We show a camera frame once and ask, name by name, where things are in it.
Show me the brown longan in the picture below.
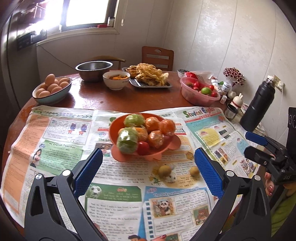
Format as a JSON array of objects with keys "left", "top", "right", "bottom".
[
  {"left": 158, "top": 165, "right": 171, "bottom": 178},
  {"left": 189, "top": 166, "right": 200, "bottom": 178}
]

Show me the orange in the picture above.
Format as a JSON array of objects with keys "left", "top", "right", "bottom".
[
  {"left": 147, "top": 130, "right": 165, "bottom": 149},
  {"left": 145, "top": 116, "right": 160, "bottom": 133},
  {"left": 135, "top": 127, "right": 149, "bottom": 142},
  {"left": 159, "top": 119, "right": 176, "bottom": 136}
]

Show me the brown longan front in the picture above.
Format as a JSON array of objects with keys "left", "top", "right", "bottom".
[{"left": 158, "top": 165, "right": 171, "bottom": 178}]

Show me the green pear front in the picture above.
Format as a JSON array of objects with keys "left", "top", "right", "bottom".
[{"left": 116, "top": 128, "right": 138, "bottom": 154}]

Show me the green pear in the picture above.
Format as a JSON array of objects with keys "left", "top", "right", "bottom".
[
  {"left": 123, "top": 113, "right": 145, "bottom": 127},
  {"left": 116, "top": 128, "right": 138, "bottom": 154}
]

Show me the red cherry tomato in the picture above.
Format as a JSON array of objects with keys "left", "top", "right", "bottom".
[{"left": 137, "top": 141, "right": 150, "bottom": 156}]

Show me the operator right hand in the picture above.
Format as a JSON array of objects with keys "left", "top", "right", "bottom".
[{"left": 264, "top": 172, "right": 274, "bottom": 196}]

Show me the black thermos bottle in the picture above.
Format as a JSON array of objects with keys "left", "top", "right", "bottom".
[{"left": 240, "top": 75, "right": 275, "bottom": 132}]

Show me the small glass jar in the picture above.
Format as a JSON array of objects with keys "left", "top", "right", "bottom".
[{"left": 224, "top": 104, "right": 238, "bottom": 120}]

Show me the white rabbit figurine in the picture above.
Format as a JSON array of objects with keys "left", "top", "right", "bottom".
[{"left": 230, "top": 93, "right": 243, "bottom": 109}]

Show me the Student English newspaper sheet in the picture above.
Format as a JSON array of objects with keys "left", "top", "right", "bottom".
[{"left": 173, "top": 107, "right": 259, "bottom": 178}]

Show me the white medicine bottle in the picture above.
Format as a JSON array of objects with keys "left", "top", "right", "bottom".
[{"left": 221, "top": 80, "right": 232, "bottom": 95}]

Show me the pink tub of tomatoes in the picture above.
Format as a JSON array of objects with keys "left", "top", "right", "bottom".
[{"left": 180, "top": 77, "right": 221, "bottom": 106}]

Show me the plastic bag behind tub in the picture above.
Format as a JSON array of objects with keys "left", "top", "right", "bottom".
[{"left": 184, "top": 71, "right": 215, "bottom": 83}]

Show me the newspaper left sheet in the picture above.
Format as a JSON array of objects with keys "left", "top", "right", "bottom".
[{"left": 1, "top": 105, "right": 215, "bottom": 240}]

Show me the orange flower-shaped plate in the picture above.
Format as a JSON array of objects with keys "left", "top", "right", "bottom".
[{"left": 109, "top": 113, "right": 181, "bottom": 162}]

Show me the wooden chair back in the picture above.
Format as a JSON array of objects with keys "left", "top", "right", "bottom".
[{"left": 142, "top": 46, "right": 174, "bottom": 71}]

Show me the bowl of eggs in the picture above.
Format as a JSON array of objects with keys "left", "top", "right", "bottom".
[{"left": 32, "top": 74, "right": 72, "bottom": 105}]

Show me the tray of fried food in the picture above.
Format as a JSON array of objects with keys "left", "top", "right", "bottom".
[{"left": 122, "top": 63, "right": 171, "bottom": 88}]

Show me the white ceramic bowl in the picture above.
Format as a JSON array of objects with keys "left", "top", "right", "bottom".
[{"left": 103, "top": 70, "right": 130, "bottom": 90}]

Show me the steel mixing bowl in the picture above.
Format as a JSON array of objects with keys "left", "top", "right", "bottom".
[{"left": 75, "top": 60, "right": 113, "bottom": 82}]

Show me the wall power socket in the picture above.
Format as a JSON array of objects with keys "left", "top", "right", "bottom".
[{"left": 273, "top": 75, "right": 285, "bottom": 92}]

